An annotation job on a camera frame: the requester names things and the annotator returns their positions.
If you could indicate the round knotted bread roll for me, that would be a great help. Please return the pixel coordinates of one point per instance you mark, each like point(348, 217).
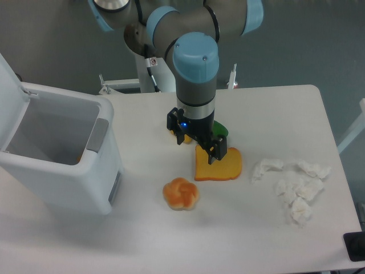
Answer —
point(180, 194)

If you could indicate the white frame leg right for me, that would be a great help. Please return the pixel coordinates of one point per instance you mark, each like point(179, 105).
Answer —
point(353, 131)

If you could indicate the green bell pepper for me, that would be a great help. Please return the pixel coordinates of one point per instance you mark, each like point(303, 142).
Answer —
point(219, 129)

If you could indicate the yellow bell pepper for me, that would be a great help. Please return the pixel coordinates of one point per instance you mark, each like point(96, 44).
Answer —
point(186, 139)

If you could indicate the toast bread slice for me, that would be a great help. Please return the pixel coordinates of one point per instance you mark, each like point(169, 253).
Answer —
point(229, 168)

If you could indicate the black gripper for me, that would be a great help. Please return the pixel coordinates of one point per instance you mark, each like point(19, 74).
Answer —
point(200, 130)

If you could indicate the crumpled white tissue middle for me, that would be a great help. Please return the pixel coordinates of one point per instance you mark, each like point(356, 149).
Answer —
point(299, 188)

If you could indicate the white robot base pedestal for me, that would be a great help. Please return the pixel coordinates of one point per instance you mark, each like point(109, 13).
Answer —
point(163, 76)

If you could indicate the crumpled white tissue bottom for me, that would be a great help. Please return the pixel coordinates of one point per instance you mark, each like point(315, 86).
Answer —
point(300, 211)

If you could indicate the crumpled white tissue top right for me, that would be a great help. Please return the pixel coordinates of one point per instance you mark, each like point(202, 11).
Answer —
point(314, 170)

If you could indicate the white clamp with red knob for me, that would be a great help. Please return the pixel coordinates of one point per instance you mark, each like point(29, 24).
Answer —
point(232, 83)

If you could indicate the white trash can lid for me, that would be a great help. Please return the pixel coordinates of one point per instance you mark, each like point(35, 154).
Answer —
point(15, 99)

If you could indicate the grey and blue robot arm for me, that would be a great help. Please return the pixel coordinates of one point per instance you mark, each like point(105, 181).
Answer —
point(188, 43)

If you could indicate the white trash can body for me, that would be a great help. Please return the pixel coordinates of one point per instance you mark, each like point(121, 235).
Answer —
point(64, 150)

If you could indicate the crumpled white tissue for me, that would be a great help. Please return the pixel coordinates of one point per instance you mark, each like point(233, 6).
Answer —
point(265, 165)
point(299, 188)
point(300, 211)
point(314, 170)

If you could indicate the black device at table edge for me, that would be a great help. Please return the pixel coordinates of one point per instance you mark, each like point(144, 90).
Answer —
point(354, 242)

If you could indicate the crumpled white tissue left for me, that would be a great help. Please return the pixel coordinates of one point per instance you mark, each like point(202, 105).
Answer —
point(265, 165)

